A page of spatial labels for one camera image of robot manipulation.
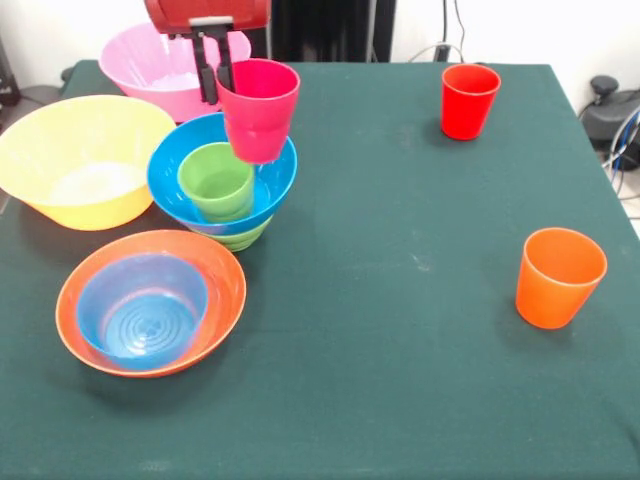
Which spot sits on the dark green tablecloth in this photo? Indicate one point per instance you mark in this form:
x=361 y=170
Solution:
x=350 y=400

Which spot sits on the red plastic cup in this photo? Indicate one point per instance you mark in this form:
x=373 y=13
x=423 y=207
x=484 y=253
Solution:
x=467 y=110

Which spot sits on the orange plastic cup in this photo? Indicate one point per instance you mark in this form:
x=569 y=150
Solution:
x=550 y=300

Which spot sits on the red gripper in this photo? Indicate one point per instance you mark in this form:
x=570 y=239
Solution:
x=210 y=12

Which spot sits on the small green plastic bowl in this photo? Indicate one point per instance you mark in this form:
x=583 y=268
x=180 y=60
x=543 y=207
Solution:
x=240 y=240

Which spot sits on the large pink plastic bowl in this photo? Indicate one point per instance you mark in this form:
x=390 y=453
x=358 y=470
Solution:
x=145 y=65

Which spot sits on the large smooth blue bowl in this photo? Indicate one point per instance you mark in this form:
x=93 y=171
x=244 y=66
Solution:
x=170 y=180

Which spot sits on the magenta plastic cup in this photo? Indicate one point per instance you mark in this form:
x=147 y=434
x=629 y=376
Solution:
x=260 y=115

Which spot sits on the large yellow-orange plastic bowl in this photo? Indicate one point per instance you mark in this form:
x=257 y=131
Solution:
x=75 y=150

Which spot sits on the small ringed blue bowl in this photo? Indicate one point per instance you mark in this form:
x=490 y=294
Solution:
x=140 y=320

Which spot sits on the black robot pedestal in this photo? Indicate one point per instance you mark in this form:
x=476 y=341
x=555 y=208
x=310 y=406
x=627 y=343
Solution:
x=325 y=30

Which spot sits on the green plastic cup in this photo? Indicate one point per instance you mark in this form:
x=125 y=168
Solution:
x=215 y=185

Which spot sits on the orange-red plastic bowl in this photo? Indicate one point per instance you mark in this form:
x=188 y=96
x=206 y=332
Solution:
x=225 y=280

